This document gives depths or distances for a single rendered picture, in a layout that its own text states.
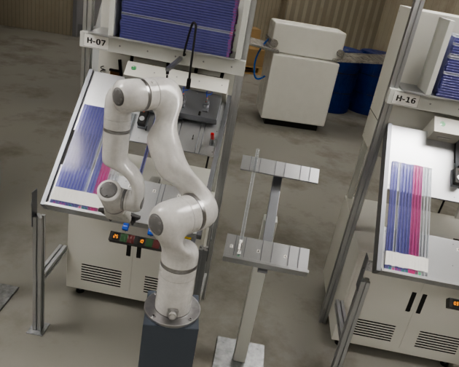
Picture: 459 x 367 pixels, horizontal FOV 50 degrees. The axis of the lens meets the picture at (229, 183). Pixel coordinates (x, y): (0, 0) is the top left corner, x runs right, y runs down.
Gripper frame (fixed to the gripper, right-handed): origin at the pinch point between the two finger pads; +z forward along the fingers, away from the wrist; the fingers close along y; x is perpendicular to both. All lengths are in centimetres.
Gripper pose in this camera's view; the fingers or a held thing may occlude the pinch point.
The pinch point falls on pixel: (122, 218)
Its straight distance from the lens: 207.2
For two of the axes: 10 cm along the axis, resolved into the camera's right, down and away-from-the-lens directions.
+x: 1.9, -9.0, 3.9
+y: 9.8, 1.9, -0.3
